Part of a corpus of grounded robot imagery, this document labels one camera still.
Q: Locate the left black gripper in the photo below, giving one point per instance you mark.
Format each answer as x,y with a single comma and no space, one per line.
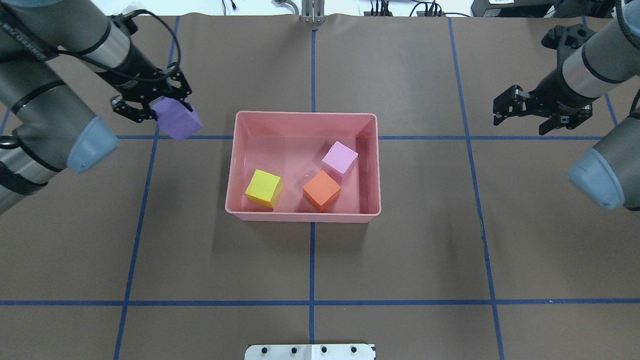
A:
138,64

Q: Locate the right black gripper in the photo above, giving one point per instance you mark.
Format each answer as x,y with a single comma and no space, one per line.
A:
554,87

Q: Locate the purple foam block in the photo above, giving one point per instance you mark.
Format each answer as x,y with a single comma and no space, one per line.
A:
175,120

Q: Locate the yellow foam block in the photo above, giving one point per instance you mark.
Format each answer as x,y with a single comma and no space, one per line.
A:
264,189

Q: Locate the orange foam block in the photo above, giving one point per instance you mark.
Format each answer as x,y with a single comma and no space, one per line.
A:
321,191

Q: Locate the pink foam block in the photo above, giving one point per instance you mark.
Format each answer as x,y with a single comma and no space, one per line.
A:
339,161

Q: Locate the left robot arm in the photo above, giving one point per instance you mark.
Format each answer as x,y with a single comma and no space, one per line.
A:
58,129

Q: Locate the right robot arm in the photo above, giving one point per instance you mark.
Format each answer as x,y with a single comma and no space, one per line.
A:
590,64

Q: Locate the pink plastic bin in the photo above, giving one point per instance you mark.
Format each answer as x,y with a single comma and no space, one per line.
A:
291,145

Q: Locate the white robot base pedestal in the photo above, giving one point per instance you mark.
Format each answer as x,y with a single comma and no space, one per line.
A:
327,351

